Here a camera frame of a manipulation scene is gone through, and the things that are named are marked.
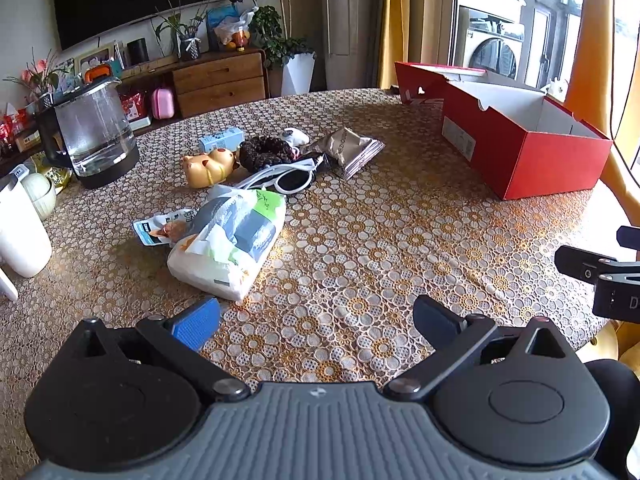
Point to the photo frame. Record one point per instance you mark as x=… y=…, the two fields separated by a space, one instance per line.
x=95 y=57

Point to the white tissue pack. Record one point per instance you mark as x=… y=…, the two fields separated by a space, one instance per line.
x=230 y=245

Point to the flat white box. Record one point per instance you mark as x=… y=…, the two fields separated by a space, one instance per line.
x=141 y=123

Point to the pink small case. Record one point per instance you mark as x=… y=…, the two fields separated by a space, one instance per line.
x=163 y=103

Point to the light blue milk carton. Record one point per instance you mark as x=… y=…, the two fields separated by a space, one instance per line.
x=222 y=140

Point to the red cardboard shoe box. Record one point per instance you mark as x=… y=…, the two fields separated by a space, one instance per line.
x=540 y=160

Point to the grassy plant in patterned pot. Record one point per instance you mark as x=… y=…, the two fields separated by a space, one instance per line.
x=189 y=45

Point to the small white device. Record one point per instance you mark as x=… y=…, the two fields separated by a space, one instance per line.
x=295 y=136

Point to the blue white snack pouch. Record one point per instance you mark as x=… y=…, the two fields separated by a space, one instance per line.
x=157 y=227

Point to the glass electric kettle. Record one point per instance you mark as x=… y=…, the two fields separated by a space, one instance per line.
x=95 y=132

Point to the washing machine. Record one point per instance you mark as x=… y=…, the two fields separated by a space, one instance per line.
x=492 y=45

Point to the white sunglasses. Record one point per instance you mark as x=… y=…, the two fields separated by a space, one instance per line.
x=292 y=181

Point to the pale green lidded cup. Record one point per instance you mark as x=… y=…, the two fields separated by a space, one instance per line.
x=39 y=195

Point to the orange radio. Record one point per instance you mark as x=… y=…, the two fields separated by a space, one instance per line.
x=98 y=73

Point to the yellow cat toy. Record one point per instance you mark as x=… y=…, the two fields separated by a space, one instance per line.
x=207 y=170

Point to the white tall planter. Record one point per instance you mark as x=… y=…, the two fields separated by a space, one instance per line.
x=298 y=75

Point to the white mug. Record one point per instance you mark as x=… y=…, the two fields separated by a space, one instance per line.
x=20 y=230

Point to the plastic bag of oranges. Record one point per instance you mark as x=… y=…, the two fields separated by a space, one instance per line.
x=235 y=32

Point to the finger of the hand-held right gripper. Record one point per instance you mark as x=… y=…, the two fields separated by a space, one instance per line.
x=580 y=262
x=631 y=238

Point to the orange curtain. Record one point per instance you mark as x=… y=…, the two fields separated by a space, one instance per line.
x=590 y=60
x=405 y=25

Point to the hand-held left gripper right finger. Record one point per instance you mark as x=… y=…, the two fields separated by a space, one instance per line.
x=436 y=318

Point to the wooden television cabinet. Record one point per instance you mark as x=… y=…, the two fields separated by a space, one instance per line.
x=220 y=85

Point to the leafy green plant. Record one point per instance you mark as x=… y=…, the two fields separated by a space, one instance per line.
x=270 y=25

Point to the pink flower plant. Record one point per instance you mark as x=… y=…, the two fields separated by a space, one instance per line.
x=37 y=77

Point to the silver foil packet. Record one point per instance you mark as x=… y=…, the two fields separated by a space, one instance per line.
x=350 y=152

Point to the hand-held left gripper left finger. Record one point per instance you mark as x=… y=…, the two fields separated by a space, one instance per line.
x=196 y=321

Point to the black cylinder speaker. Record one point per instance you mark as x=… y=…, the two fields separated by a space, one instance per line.
x=137 y=51

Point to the brown hair scrunchie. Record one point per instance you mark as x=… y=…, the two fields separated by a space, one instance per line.
x=265 y=154

